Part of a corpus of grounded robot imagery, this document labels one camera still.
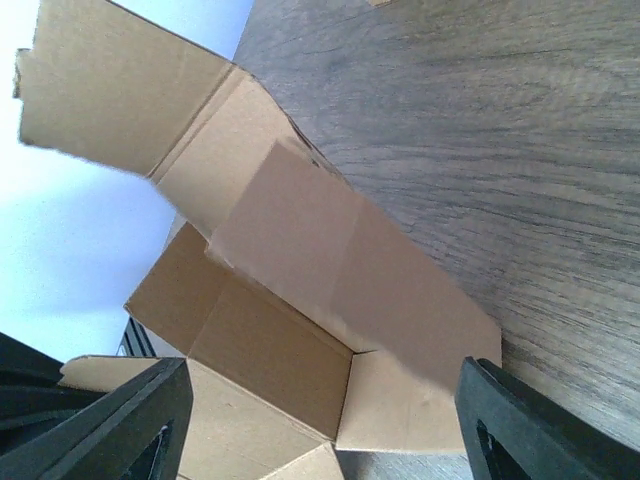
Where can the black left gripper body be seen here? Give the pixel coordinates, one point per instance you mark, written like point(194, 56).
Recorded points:
point(33, 402)

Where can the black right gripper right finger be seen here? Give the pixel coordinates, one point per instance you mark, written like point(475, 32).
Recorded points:
point(511, 431)

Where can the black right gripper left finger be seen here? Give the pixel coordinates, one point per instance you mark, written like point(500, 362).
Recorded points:
point(136, 431)

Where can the cardboard box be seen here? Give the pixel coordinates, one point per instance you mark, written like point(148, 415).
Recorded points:
point(310, 323)

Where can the black cage frame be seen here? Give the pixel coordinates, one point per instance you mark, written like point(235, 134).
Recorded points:
point(135, 341)

